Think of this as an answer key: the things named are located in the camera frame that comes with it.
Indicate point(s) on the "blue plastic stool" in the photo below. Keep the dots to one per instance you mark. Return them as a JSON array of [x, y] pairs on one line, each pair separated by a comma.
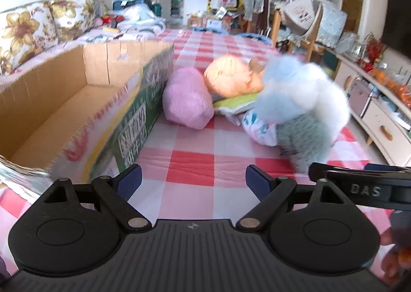
[[210, 29], [253, 36]]

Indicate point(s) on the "small floral sofa cushion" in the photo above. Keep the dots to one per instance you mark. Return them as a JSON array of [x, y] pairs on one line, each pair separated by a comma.
[[75, 14]]

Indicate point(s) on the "pink plush pillow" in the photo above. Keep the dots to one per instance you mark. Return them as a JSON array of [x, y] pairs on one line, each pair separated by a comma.
[[188, 99]]

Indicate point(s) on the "person's right hand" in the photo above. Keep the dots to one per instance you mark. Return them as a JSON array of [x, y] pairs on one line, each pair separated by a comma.
[[393, 260]]

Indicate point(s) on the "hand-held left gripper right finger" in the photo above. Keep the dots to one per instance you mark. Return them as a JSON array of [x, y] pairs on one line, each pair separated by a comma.
[[258, 183]]

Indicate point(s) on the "red snack box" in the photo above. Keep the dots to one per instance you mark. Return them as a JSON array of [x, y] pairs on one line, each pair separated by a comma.
[[112, 19]]

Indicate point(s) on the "green and yellow cloth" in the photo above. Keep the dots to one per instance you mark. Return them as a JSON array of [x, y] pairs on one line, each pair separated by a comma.
[[234, 102]]

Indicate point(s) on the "pile of oranges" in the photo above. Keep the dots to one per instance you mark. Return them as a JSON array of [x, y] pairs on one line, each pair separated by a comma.
[[383, 75]]

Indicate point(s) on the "white and blue fluffy plush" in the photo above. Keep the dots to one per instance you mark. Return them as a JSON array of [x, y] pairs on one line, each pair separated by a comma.
[[308, 96]]

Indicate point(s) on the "black television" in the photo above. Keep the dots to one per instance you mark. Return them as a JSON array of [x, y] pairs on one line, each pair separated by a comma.
[[399, 16]]

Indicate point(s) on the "sofa with printed sheet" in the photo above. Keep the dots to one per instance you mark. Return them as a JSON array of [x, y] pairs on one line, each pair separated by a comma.
[[106, 37]]

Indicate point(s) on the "red flower decoration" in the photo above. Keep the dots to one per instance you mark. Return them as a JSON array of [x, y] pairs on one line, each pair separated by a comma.
[[374, 48]]

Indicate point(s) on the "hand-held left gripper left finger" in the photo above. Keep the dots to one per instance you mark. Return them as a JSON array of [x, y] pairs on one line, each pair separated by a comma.
[[130, 183]]

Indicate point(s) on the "wooden chair with cloth cover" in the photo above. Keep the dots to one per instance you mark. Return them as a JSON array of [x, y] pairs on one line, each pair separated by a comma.
[[301, 13], [334, 22]]

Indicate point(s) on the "blue bag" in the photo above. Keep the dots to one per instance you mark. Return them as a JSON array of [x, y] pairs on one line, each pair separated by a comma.
[[128, 1]]

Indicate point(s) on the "red white checkered tablecloth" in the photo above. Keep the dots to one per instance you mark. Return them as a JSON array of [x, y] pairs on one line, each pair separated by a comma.
[[192, 163]]

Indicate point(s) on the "printed white baby cloth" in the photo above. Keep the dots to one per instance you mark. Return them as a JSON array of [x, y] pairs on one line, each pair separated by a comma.
[[257, 128]]

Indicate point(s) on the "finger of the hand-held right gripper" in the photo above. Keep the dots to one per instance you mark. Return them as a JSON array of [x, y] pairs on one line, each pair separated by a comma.
[[385, 167], [321, 170]]

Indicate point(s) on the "small cardboard box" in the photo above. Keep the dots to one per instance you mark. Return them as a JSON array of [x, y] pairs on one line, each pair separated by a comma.
[[213, 24]]

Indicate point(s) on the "hanging grey clothes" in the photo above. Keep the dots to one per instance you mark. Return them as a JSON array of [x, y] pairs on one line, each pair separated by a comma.
[[255, 3]]

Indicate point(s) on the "white television cabinet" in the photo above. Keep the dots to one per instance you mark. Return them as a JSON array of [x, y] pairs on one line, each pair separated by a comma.
[[382, 125]]

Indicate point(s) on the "orange plush toy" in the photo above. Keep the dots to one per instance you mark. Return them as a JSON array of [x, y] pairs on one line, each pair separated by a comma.
[[228, 77]]

